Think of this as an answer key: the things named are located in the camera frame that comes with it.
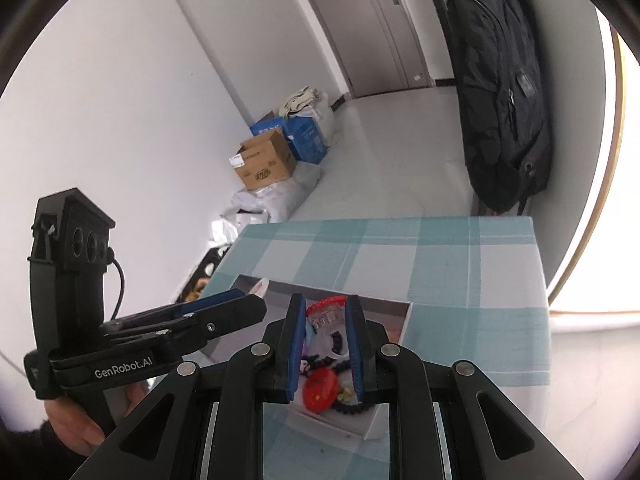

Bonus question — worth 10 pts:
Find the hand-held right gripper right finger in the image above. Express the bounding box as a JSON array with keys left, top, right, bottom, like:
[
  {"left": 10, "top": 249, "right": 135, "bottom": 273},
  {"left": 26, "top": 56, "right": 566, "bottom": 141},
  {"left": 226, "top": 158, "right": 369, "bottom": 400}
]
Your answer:
[{"left": 346, "top": 294, "right": 567, "bottom": 480}]

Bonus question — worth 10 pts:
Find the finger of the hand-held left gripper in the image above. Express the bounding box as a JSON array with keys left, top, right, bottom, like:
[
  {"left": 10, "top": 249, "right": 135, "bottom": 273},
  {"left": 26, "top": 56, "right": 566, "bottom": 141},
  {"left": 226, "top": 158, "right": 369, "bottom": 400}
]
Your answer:
[
  {"left": 107, "top": 294, "right": 268, "bottom": 362},
  {"left": 100, "top": 287, "right": 247, "bottom": 335}
]

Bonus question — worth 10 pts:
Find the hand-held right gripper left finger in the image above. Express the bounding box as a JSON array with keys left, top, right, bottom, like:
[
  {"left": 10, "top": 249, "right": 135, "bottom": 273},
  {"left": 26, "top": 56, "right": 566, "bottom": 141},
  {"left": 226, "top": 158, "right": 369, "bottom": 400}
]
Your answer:
[{"left": 70, "top": 292, "right": 308, "bottom": 480}]

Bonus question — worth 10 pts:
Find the clear jar red lid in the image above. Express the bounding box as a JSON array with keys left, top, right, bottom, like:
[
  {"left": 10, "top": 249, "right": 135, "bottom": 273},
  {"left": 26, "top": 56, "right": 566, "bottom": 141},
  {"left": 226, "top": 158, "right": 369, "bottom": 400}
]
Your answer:
[{"left": 306, "top": 296, "right": 349, "bottom": 342}]

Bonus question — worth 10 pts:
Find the grey cardboard box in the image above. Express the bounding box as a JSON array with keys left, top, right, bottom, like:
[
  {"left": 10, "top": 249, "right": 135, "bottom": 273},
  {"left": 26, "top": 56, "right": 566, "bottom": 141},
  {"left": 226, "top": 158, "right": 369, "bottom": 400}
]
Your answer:
[{"left": 210, "top": 274, "right": 414, "bottom": 442}]

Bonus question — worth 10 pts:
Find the person's left forearm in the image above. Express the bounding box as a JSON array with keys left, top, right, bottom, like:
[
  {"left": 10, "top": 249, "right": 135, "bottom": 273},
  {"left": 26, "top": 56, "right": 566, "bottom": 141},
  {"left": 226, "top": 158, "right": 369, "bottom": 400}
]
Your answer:
[{"left": 0, "top": 417, "right": 68, "bottom": 480}]

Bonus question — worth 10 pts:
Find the person's left hand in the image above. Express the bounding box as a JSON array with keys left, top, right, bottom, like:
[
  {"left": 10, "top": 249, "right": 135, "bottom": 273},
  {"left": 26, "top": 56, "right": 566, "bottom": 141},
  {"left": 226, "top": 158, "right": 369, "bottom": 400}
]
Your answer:
[{"left": 45, "top": 382, "right": 152, "bottom": 457}]

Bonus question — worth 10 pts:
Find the black open box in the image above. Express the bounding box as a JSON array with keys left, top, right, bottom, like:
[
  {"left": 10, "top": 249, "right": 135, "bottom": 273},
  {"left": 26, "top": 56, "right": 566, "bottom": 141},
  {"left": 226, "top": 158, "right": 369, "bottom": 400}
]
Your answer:
[{"left": 181, "top": 245, "right": 234, "bottom": 307}]

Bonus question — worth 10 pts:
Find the red round badge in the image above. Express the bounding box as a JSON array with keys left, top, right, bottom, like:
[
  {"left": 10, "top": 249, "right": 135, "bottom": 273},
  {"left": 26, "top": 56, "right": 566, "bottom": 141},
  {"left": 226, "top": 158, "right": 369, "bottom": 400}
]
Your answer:
[{"left": 302, "top": 369, "right": 342, "bottom": 414}]

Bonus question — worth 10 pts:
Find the teal checked tablecloth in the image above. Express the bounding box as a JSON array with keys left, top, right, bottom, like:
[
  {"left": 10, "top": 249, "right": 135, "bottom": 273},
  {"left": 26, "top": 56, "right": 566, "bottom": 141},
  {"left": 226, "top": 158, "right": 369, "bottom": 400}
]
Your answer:
[{"left": 150, "top": 216, "right": 552, "bottom": 480}]

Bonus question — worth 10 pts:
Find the brown cardboard box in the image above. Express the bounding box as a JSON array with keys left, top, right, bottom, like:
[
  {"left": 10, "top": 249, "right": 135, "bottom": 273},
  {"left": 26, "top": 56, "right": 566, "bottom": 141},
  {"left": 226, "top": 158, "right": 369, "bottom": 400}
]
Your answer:
[{"left": 229, "top": 127, "right": 299, "bottom": 192}]

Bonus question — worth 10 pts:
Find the blue cardboard box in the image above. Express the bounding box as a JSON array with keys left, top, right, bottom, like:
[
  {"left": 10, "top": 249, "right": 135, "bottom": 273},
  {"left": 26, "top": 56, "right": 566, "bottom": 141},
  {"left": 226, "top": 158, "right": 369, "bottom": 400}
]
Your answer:
[{"left": 250, "top": 114, "right": 330, "bottom": 165}]

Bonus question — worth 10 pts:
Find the cream tote bag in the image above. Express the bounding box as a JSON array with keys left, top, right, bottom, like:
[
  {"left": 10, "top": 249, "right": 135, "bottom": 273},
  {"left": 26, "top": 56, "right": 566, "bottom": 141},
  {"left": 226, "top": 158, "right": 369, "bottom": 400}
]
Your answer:
[{"left": 277, "top": 87, "right": 322, "bottom": 119}]

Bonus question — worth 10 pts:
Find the black backpack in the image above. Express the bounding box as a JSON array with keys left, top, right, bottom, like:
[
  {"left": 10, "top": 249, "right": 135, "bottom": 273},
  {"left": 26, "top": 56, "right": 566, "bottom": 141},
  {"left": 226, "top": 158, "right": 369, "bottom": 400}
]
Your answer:
[{"left": 445, "top": 0, "right": 554, "bottom": 214}]

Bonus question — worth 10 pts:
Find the grey door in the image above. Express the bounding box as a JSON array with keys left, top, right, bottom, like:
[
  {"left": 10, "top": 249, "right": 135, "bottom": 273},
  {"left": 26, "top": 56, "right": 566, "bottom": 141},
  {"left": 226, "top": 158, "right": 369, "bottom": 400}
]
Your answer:
[{"left": 290, "top": 0, "right": 437, "bottom": 100}]

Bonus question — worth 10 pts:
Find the black spiral hair tie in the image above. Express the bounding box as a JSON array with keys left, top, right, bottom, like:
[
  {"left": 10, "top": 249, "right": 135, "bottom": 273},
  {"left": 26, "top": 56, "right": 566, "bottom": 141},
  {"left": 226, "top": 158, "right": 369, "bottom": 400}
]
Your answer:
[{"left": 306, "top": 332, "right": 347, "bottom": 367}]

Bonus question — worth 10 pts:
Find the black cable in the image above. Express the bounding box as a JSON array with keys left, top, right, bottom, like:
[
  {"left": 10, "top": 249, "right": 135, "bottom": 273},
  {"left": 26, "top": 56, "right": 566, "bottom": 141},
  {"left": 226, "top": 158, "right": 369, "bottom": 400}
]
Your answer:
[{"left": 106, "top": 247, "right": 127, "bottom": 322}]

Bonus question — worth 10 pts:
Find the black bead bracelet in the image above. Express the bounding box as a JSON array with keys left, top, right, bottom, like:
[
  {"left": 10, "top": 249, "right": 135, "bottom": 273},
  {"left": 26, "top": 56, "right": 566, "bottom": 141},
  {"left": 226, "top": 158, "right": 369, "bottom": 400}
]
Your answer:
[{"left": 324, "top": 350, "right": 377, "bottom": 417}]

